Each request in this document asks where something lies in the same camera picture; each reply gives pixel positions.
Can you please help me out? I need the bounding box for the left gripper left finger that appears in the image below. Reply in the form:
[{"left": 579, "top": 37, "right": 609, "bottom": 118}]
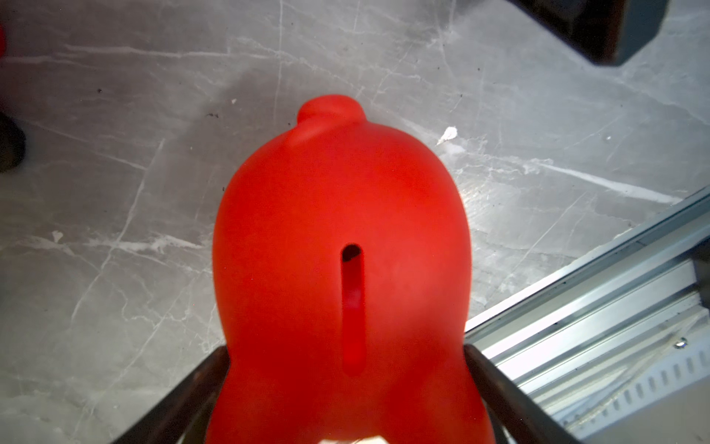
[{"left": 115, "top": 345, "right": 230, "bottom": 443}]

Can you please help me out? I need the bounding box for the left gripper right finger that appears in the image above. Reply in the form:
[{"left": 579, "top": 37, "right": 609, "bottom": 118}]
[{"left": 463, "top": 344, "right": 580, "bottom": 444}]

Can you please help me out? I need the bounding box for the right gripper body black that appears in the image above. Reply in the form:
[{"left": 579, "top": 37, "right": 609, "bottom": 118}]
[{"left": 514, "top": 0, "right": 669, "bottom": 67}]

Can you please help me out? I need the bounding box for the red piggy bank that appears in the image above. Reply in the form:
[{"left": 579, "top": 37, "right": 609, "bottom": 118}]
[
  {"left": 206, "top": 95, "right": 495, "bottom": 443},
  {"left": 0, "top": 23, "right": 7, "bottom": 58}
]

